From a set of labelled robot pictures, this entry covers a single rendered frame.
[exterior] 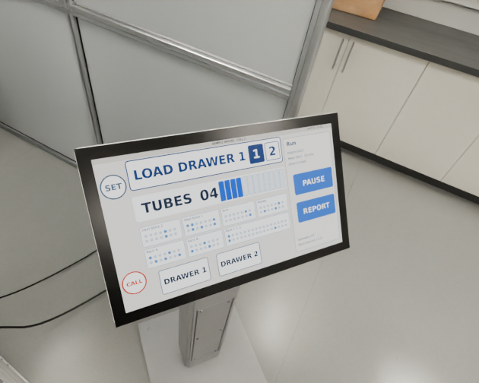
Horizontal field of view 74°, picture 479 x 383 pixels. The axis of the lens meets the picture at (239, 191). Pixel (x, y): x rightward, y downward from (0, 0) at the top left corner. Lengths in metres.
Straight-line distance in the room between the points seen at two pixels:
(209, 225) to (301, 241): 0.21
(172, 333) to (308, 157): 1.13
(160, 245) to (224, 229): 0.12
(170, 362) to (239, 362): 0.29
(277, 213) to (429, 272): 1.71
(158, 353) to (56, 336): 0.46
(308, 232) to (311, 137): 0.20
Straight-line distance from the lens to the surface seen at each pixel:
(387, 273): 2.11
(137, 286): 0.61
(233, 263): 0.64
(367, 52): 2.42
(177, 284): 0.62
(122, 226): 0.58
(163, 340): 1.59
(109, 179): 0.56
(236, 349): 1.59
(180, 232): 0.59
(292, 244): 0.70
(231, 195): 0.61
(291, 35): 1.09
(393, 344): 1.92
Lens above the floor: 1.55
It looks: 46 degrees down
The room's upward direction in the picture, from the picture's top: 12 degrees clockwise
